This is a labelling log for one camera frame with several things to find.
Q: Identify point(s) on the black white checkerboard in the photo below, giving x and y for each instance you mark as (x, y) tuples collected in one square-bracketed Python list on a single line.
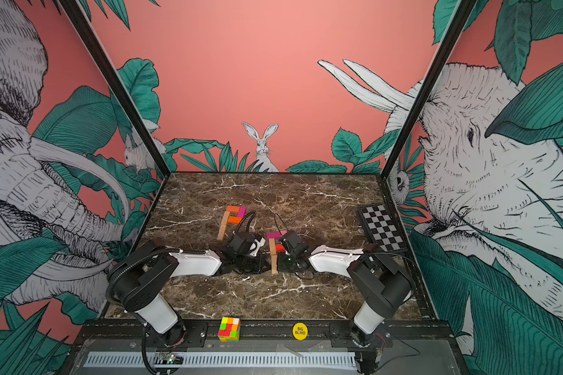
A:
[(379, 228)]

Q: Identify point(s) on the white ventilation grille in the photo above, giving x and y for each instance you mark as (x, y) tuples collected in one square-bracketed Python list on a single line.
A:
[(328, 360)]

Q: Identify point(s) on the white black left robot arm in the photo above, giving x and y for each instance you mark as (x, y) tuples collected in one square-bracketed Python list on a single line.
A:
[(136, 283)]

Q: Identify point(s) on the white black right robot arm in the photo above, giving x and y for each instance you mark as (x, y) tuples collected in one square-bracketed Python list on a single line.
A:
[(384, 285)]

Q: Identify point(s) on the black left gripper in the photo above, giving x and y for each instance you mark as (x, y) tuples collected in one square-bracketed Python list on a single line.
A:
[(262, 259)]

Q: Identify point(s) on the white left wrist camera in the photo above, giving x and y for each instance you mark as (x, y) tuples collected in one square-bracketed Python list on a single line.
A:
[(257, 244)]

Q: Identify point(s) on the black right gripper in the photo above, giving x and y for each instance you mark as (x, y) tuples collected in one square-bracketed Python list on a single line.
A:
[(281, 266)]

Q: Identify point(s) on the black front rail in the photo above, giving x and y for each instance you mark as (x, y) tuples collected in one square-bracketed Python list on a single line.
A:
[(194, 333)]

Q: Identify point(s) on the natural wood block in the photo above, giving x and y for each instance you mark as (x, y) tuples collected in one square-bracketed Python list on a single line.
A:
[(274, 265), (272, 248), (225, 219), (221, 232)]

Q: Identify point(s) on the colourful puzzle cube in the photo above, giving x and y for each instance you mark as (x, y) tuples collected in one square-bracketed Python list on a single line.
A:
[(229, 329)]

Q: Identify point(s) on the magenta block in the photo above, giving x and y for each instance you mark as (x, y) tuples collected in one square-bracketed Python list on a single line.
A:
[(274, 235), (242, 212)]

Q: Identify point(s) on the yellow big blind chip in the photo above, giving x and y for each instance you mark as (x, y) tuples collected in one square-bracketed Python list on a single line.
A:
[(300, 331)]

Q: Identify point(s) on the small circuit board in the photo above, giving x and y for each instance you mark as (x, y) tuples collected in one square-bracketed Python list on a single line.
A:
[(169, 359)]

